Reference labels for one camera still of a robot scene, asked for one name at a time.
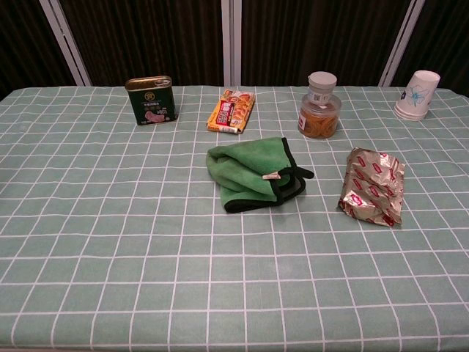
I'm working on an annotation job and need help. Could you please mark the gold red foil snack bag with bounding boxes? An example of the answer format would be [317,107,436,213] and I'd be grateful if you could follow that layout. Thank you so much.
[337,147,406,228]

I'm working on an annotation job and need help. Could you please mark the white paper cups blue flower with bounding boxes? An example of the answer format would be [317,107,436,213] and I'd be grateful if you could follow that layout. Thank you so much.
[394,70,441,122]

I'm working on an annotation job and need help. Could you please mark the white partition post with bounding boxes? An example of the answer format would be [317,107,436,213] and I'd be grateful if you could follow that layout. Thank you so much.
[221,0,243,87]
[39,0,92,87]
[377,0,426,88]

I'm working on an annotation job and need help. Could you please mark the green cloth with black trim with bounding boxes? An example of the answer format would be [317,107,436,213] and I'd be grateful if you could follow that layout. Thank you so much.
[205,136,315,214]

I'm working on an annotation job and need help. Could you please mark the dark brown partition panel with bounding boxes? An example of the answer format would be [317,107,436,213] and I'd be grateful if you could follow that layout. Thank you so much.
[60,0,224,87]
[240,0,413,87]
[391,0,469,98]
[0,0,76,100]

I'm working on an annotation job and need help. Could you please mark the brown jar with white lid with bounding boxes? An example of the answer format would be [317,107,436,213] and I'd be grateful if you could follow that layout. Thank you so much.
[297,70,342,140]

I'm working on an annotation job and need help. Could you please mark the green white checked tablecloth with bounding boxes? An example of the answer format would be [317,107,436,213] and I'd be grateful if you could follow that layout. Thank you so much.
[0,85,469,352]

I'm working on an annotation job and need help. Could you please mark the dark green luncheon meat tin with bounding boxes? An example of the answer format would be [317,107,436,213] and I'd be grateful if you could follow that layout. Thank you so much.
[125,75,180,126]

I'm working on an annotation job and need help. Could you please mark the orange yellow snack box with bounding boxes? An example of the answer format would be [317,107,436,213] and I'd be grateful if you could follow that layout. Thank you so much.
[207,87,256,135]

